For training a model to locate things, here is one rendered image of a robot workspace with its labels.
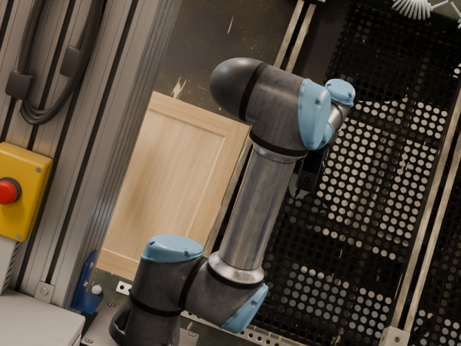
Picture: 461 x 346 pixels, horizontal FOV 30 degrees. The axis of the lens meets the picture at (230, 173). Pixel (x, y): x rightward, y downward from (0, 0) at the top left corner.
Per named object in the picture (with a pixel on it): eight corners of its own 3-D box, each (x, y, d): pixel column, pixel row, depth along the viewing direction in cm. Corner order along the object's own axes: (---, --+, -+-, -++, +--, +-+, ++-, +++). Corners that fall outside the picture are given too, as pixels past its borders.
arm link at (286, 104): (195, 294, 184) (272, 57, 164) (258, 325, 181) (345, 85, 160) (172, 318, 173) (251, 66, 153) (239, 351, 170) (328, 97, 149)
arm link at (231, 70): (180, 95, 158) (241, 121, 205) (233, 117, 155) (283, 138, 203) (204, 36, 157) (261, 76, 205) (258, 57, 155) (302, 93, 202)
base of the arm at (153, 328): (170, 366, 175) (186, 323, 172) (101, 340, 175) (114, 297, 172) (182, 335, 189) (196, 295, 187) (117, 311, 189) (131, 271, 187)
